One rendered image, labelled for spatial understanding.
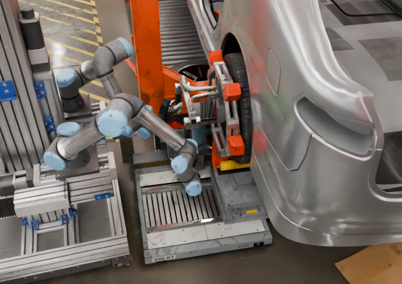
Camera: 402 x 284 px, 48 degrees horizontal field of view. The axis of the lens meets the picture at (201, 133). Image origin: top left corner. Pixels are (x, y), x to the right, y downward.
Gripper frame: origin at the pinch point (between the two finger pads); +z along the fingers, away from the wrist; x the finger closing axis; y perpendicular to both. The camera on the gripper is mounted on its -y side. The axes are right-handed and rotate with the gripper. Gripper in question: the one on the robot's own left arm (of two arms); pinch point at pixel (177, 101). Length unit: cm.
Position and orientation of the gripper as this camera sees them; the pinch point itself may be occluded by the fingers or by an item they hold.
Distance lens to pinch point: 279.5
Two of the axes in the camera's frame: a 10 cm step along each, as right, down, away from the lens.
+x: 8.3, 3.6, -4.2
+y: -0.1, 7.6, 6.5
